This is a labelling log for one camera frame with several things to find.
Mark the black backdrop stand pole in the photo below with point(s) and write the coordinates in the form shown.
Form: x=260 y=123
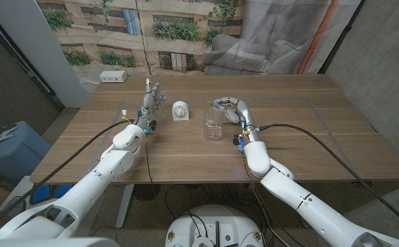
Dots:
x=340 y=37

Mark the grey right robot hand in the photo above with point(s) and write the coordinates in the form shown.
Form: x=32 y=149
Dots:
x=245 y=113

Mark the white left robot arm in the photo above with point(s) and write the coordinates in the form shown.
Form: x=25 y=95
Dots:
x=93 y=185

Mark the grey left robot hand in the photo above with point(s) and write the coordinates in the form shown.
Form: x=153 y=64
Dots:
x=148 y=106

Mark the white kitchen timer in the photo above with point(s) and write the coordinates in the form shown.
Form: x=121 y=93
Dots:
x=180 y=111

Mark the clear glass beaker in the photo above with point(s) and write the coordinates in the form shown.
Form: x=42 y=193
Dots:
x=209 y=132

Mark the black round floor object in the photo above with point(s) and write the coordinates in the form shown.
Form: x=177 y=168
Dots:
x=146 y=192

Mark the blue storage box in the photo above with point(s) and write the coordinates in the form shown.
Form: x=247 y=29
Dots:
x=18 y=154

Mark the blue and white case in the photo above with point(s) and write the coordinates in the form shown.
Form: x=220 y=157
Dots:
x=45 y=193

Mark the white power strip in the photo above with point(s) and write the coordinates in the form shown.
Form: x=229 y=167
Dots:
x=113 y=76

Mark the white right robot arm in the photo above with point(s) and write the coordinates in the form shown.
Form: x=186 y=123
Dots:
x=288 y=192

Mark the clear plastic pipette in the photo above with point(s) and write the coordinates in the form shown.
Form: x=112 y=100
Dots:
x=216 y=115

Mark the printed fabric backdrop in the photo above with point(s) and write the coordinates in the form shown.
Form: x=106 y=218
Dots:
x=185 y=51

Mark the white table leg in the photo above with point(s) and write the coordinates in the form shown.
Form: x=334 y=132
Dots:
x=124 y=206

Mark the white robot torso base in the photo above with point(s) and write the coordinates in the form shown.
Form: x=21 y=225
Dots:
x=213 y=226

